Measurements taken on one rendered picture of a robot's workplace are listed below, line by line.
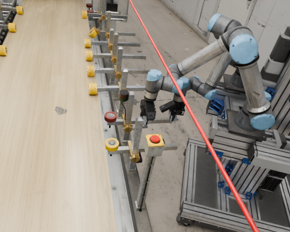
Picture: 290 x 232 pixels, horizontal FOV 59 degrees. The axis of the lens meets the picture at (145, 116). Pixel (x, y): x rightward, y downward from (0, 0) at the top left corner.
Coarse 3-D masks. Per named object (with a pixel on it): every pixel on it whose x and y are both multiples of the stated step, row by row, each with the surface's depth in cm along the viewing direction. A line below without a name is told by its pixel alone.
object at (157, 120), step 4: (116, 120) 172; (120, 120) 172; (132, 120) 174; (156, 120) 178; (160, 120) 178; (164, 120) 179; (168, 120) 180; (108, 124) 170; (112, 124) 171; (116, 124) 172; (120, 124) 173
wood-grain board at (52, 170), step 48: (48, 0) 323; (48, 48) 227; (0, 96) 167; (48, 96) 174; (96, 96) 182; (0, 144) 137; (48, 144) 142; (96, 144) 147; (0, 192) 116; (48, 192) 119; (96, 192) 123
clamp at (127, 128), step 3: (123, 114) 176; (123, 117) 173; (123, 120) 171; (123, 123) 170; (123, 126) 170; (126, 126) 167; (129, 126) 167; (123, 129) 168; (126, 129) 167; (129, 129) 168; (126, 132) 169
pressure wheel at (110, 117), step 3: (108, 111) 170; (111, 111) 170; (105, 114) 167; (108, 114) 168; (111, 114) 168; (114, 114) 169; (105, 117) 166; (108, 117) 165; (111, 117) 166; (114, 117) 166; (105, 120) 167; (108, 120) 166; (111, 120) 166; (114, 120) 167
